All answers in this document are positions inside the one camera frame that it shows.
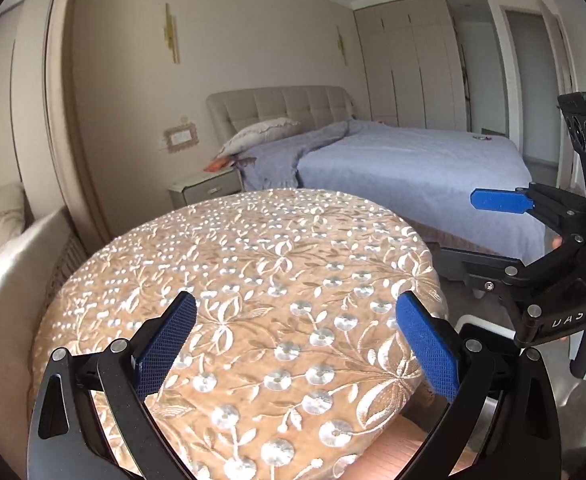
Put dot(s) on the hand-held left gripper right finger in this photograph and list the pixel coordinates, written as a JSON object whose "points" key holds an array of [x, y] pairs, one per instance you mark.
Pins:
{"points": [[425, 345]]}

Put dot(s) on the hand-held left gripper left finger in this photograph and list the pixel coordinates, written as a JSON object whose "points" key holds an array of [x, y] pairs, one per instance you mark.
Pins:
{"points": [[170, 340]]}

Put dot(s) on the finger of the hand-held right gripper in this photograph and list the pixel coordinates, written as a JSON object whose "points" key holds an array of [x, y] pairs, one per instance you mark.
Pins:
{"points": [[493, 266], [498, 200]]}

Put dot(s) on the white bin with black liner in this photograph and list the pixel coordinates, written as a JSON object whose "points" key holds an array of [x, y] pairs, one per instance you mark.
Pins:
{"points": [[475, 319]]}

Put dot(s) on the person's right hand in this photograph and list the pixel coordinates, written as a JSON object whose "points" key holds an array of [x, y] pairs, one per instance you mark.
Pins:
{"points": [[555, 243]]}

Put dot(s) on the white door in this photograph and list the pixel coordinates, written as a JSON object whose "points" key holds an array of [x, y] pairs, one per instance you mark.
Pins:
{"points": [[555, 85]]}

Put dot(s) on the bed with light blue sheet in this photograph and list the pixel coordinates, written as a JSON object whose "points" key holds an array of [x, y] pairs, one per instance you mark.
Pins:
{"points": [[423, 175]]}

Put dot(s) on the round table, floral tablecloth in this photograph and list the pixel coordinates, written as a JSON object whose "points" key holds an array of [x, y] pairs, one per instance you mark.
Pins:
{"points": [[253, 270]]}

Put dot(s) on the person's leg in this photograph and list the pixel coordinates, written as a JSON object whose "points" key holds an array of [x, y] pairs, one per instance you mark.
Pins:
{"points": [[398, 452]]}

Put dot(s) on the grey nightstand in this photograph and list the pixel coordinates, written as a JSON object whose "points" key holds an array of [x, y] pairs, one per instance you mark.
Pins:
{"points": [[203, 190]]}

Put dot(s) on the beige wardrobe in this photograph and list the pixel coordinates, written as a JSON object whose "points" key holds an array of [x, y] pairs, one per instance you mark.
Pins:
{"points": [[408, 65]]}

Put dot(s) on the orange item on nightstand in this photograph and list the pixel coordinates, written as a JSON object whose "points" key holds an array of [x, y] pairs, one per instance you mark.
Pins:
{"points": [[218, 164]]}

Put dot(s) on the white cushion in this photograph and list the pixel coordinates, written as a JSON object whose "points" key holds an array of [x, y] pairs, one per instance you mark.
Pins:
{"points": [[3, 215]]}

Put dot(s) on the grey lilac blanket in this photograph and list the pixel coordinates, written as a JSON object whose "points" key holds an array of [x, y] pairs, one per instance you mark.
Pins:
{"points": [[283, 160]]}

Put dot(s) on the beige frilled pillow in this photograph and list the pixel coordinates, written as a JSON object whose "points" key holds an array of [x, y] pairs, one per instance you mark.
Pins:
{"points": [[258, 135]]}

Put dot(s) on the beige tufted headboard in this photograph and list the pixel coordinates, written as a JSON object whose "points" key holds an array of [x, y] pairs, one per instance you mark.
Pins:
{"points": [[283, 102]]}

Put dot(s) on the framed wall switch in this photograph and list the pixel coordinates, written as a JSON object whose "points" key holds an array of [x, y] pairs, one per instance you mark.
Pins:
{"points": [[179, 136]]}

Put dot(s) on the gold wall lamp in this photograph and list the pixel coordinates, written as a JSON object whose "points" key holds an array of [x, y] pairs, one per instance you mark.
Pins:
{"points": [[172, 32], [341, 45]]}

